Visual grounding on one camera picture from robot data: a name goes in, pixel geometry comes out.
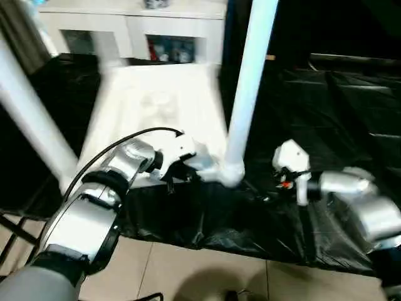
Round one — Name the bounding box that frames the white plastic stool seat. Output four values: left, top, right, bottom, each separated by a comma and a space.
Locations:
61, 61, 247, 191

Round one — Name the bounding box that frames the black work mat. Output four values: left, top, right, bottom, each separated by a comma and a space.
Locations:
0, 51, 401, 277

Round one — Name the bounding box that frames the white cabinet with glass doors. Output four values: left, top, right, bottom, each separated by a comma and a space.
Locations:
37, 0, 228, 66

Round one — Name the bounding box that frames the dark object on cabinet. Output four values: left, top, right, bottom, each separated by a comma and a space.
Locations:
143, 0, 172, 9

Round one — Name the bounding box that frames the black tripod stand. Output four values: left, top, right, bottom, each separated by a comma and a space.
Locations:
0, 209, 41, 264

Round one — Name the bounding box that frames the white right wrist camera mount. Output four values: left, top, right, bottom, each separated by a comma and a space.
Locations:
271, 139, 311, 206

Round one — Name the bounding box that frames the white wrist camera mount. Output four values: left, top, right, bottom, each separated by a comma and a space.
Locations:
271, 139, 311, 206
158, 133, 217, 181

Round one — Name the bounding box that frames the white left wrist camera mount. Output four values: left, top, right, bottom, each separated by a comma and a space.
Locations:
158, 133, 217, 181

